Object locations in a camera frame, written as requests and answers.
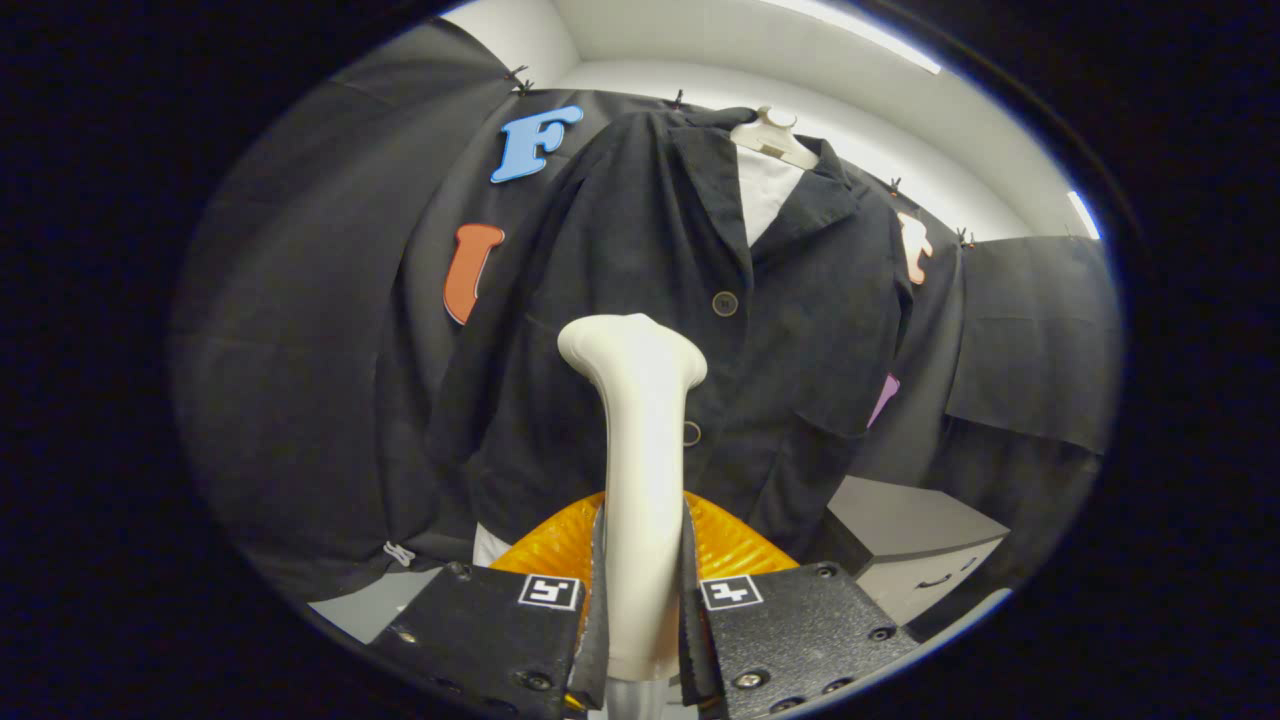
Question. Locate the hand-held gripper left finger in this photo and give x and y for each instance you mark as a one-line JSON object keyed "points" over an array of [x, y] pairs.
{"points": [[597, 630]]}

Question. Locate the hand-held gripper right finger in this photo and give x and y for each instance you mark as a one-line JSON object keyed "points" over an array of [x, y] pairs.
{"points": [[693, 630]]}

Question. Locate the white garment steamer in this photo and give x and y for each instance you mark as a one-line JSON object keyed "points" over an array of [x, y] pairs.
{"points": [[640, 450]]}

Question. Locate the black suit jacket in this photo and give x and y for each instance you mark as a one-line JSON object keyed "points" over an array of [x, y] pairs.
{"points": [[620, 240]]}

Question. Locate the grey cabinet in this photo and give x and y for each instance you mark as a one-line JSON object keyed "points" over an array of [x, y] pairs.
{"points": [[900, 520]]}

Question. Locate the black backdrop cloth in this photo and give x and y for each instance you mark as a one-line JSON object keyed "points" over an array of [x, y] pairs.
{"points": [[300, 350]]}

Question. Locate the white mannequin neck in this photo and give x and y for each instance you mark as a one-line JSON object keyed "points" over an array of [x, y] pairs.
{"points": [[770, 135]]}

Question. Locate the row of black cloth clips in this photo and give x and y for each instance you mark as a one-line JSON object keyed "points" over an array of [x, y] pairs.
{"points": [[519, 80]]}

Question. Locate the long ceiling light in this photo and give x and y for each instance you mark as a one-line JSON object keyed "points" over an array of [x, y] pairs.
{"points": [[860, 30]]}

